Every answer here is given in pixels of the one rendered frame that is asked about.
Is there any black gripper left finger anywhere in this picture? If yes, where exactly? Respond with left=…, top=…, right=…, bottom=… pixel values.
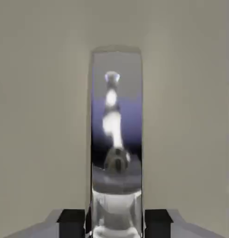
left=3, top=209, right=88, bottom=238

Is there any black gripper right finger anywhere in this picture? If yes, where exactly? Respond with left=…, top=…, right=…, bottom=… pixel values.
left=143, top=209, right=226, bottom=238

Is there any curved shiny metal handle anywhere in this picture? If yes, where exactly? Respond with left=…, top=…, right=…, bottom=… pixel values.
left=85, top=44, right=146, bottom=238

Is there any beige cabinet door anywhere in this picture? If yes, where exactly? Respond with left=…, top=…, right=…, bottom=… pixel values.
left=0, top=0, right=229, bottom=238

